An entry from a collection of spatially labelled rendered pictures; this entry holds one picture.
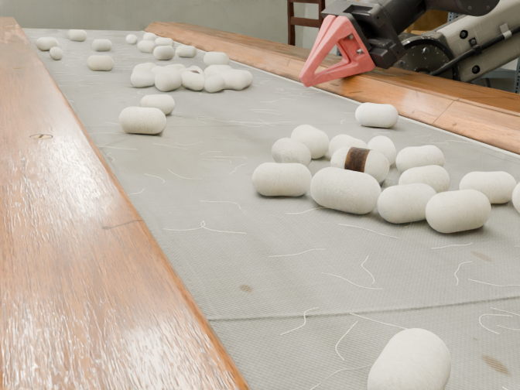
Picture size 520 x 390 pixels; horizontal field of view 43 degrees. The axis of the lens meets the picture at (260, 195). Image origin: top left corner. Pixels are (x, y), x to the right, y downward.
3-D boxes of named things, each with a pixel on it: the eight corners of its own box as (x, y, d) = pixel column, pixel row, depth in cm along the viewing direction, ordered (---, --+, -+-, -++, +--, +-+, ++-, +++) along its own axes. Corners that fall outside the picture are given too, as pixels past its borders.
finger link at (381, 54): (303, 63, 66) (373, 5, 67) (278, 55, 73) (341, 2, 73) (336, 114, 69) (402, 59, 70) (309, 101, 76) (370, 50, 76)
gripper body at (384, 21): (366, 15, 67) (420, -30, 67) (323, 8, 76) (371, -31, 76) (395, 65, 70) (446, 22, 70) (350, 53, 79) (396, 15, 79)
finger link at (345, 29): (294, 61, 68) (361, 5, 69) (269, 53, 75) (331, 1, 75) (327, 110, 72) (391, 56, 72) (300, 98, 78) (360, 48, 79)
